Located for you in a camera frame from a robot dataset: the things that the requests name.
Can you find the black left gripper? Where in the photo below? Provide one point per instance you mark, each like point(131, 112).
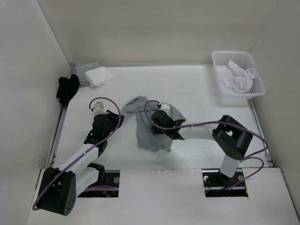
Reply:
point(114, 117)

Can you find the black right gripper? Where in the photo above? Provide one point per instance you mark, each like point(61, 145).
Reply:
point(156, 131)

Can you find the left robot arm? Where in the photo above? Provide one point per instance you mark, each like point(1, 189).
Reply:
point(60, 186)

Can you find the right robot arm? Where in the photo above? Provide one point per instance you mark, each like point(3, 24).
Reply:
point(234, 142)

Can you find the folded white tank top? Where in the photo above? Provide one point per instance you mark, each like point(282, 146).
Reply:
point(98, 77)

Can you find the black tank top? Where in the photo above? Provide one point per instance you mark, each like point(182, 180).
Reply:
point(67, 89)

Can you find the folded light grey tank top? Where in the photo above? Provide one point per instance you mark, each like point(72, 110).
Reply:
point(81, 69)

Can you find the pale pink tank top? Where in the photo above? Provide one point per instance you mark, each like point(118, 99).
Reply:
point(241, 79)

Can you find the white plastic basket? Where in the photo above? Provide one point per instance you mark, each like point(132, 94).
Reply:
point(243, 60)

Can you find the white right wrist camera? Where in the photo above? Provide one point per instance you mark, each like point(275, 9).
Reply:
point(165, 107)

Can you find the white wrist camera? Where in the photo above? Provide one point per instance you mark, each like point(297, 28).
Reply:
point(165, 107)
point(98, 108)

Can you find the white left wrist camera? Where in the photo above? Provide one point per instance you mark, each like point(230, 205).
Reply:
point(98, 108)

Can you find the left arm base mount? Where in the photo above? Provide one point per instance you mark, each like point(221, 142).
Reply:
point(106, 187)

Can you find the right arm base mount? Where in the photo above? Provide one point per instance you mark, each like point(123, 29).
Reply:
point(218, 185)

